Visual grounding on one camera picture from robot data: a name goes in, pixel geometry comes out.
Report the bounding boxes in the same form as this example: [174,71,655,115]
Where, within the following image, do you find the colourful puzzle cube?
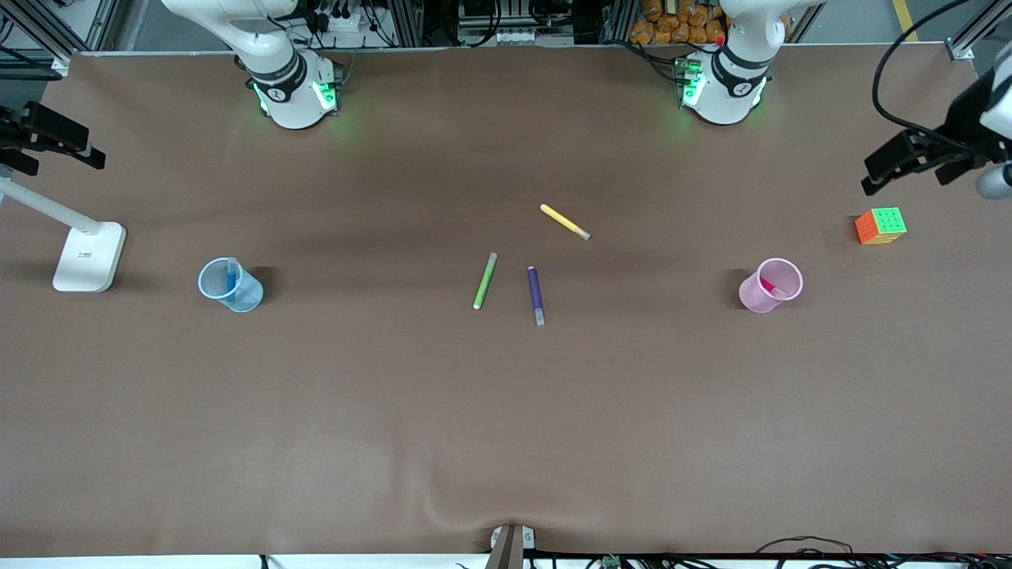
[855,207,908,246]

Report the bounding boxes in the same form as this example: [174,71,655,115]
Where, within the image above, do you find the white desk lamp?
[0,175,127,294]

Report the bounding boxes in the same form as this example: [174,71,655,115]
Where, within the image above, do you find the translucent pink cup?
[738,257,804,314]

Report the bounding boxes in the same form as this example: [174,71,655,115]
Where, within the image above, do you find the translucent blue cup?
[198,257,264,314]

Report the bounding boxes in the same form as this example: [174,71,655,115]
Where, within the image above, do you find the orange lumpy bag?
[630,0,728,46]

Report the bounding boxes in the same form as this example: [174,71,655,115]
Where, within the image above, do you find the white power strip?
[304,8,366,34]

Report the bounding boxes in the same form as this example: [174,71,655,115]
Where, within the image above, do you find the yellow marker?
[540,203,591,241]

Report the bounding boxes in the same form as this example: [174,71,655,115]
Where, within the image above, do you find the purple marker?
[527,266,546,327]

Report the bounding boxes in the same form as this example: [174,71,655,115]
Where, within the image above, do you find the grey power strip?
[459,28,546,47]

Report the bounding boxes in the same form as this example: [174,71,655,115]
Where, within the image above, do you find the green marker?
[473,252,499,311]

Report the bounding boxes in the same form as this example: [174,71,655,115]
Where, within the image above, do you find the aluminium frame post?
[0,0,80,77]
[946,0,1001,62]

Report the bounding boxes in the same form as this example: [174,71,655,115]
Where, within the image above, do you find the black looped cable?
[755,536,859,558]

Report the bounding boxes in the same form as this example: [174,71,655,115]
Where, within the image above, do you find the metal table edge bracket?
[489,524,537,569]

